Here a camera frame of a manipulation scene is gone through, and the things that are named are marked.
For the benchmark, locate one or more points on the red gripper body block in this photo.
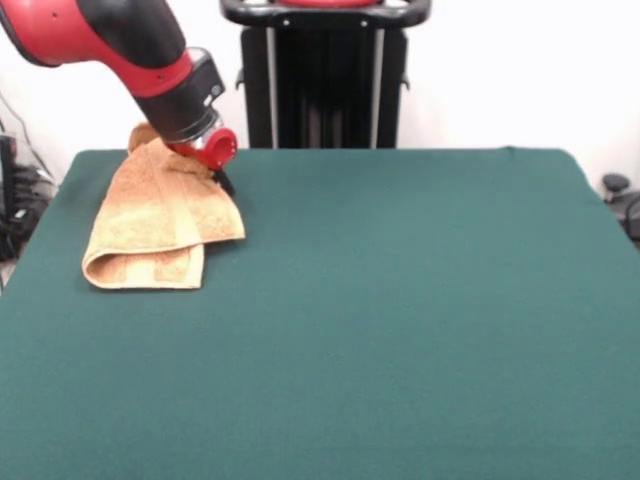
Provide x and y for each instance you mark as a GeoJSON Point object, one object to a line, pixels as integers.
{"type": "Point", "coordinates": [215, 150]}

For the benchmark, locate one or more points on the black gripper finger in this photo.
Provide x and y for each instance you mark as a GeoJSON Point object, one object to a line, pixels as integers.
{"type": "Point", "coordinates": [226, 182]}

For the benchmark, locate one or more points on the tan terry towel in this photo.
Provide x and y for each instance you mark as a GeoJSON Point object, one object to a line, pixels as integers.
{"type": "Point", "coordinates": [150, 235]}

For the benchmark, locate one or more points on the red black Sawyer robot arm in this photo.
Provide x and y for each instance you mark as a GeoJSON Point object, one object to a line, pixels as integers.
{"type": "Point", "coordinates": [125, 55]}

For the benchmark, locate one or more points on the black electronics box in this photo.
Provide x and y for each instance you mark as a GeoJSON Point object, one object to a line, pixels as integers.
{"type": "Point", "coordinates": [7, 175]}

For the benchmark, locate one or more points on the dark green table cloth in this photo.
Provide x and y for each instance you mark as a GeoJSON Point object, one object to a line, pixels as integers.
{"type": "Point", "coordinates": [400, 325]}

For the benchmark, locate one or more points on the black office chair base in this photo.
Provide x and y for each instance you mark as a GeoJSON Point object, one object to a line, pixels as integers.
{"type": "Point", "coordinates": [625, 205]}

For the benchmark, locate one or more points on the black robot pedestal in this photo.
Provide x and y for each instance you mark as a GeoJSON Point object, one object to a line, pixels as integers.
{"type": "Point", "coordinates": [320, 75]}

